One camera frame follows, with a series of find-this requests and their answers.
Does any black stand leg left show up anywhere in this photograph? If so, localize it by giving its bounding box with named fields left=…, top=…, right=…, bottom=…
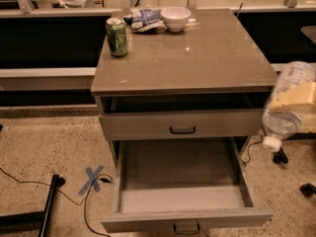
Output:
left=0, top=174, right=65, bottom=237

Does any blue white snack bag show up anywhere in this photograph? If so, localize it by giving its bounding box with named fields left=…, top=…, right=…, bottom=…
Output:
left=123, top=9, right=164, bottom=33

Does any black stand leg right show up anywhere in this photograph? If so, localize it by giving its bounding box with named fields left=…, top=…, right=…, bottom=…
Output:
left=273, top=148, right=288, bottom=164

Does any clear plastic water bottle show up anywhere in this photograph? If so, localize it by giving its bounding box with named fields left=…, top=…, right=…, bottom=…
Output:
left=262, top=61, right=315, bottom=152

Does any green soda can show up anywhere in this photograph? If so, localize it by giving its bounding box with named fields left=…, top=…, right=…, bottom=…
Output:
left=106, top=18, right=127, bottom=57

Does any white bowl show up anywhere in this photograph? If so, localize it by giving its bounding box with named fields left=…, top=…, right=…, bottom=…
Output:
left=160, top=7, right=191, bottom=32

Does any black stand leg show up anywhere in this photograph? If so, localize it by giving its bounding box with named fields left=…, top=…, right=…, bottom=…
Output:
left=0, top=174, right=65, bottom=237
left=273, top=148, right=288, bottom=164

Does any open grey middle drawer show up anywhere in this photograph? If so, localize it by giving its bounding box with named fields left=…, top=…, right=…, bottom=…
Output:
left=102, top=137, right=272, bottom=235

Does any black caster foot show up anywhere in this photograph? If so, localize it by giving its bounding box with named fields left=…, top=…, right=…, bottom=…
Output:
left=300, top=183, right=316, bottom=198

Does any grey drawer cabinet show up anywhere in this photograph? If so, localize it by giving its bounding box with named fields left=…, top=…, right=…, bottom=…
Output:
left=90, top=7, right=282, bottom=234

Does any blue tape cross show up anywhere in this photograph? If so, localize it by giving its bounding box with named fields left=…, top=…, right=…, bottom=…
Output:
left=78, top=165, right=104, bottom=196

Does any black cable right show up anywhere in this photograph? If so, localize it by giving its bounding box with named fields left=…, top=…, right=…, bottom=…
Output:
left=242, top=132, right=265, bottom=167

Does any closed grey upper drawer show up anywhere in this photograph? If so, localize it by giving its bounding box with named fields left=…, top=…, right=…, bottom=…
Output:
left=99, top=109, right=262, bottom=141

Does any black floor cable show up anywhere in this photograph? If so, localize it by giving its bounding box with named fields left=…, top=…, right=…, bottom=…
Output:
left=0, top=166, right=114, bottom=237

